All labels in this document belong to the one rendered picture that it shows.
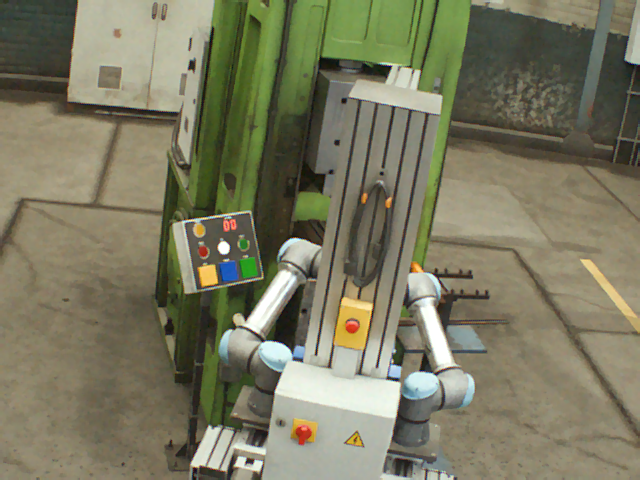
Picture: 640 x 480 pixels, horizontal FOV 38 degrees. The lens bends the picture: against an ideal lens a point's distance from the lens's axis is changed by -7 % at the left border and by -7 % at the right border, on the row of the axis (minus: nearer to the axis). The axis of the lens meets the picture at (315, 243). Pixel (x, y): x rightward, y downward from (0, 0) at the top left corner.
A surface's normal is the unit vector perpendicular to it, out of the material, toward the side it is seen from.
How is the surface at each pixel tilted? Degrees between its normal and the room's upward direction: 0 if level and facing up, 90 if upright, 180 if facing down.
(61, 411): 0
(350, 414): 90
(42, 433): 0
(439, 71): 90
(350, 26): 90
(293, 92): 90
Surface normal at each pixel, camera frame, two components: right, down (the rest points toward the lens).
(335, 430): -0.15, 0.35
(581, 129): 0.11, 0.39
